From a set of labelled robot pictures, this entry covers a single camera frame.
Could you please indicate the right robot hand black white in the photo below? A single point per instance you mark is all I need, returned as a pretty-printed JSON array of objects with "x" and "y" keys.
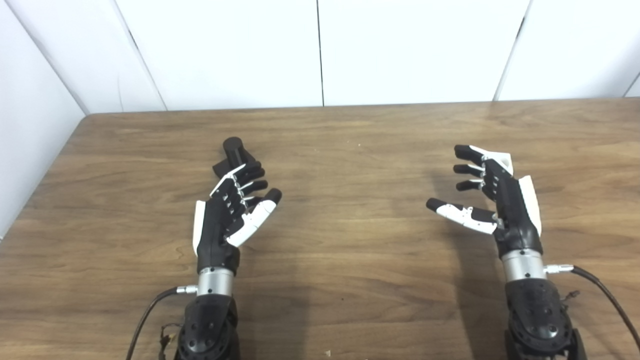
[{"x": 515, "y": 215}]

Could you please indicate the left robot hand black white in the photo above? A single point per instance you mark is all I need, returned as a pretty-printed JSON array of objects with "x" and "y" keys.
[{"x": 215, "y": 232}]

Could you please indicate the black peg with square base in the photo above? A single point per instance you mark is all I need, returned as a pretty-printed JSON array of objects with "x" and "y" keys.
[{"x": 233, "y": 150}]

